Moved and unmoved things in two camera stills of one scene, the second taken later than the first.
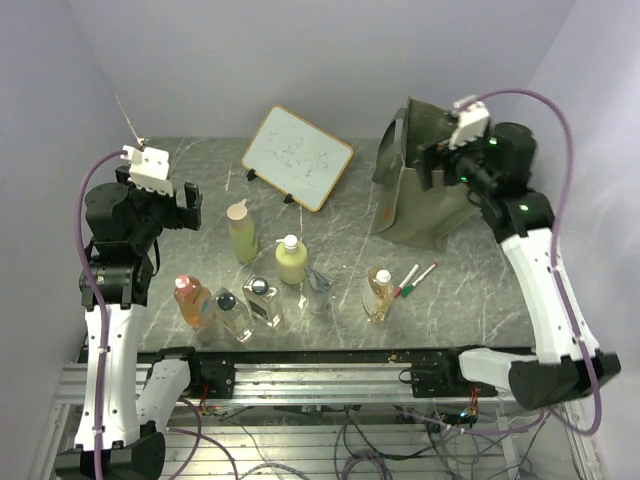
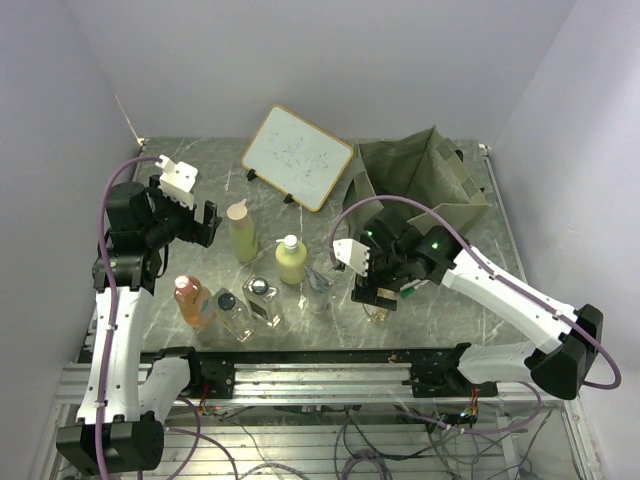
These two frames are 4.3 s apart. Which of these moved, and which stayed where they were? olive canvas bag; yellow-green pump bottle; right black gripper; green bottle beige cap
Moved: right black gripper; olive canvas bag
Stayed: green bottle beige cap; yellow-green pump bottle
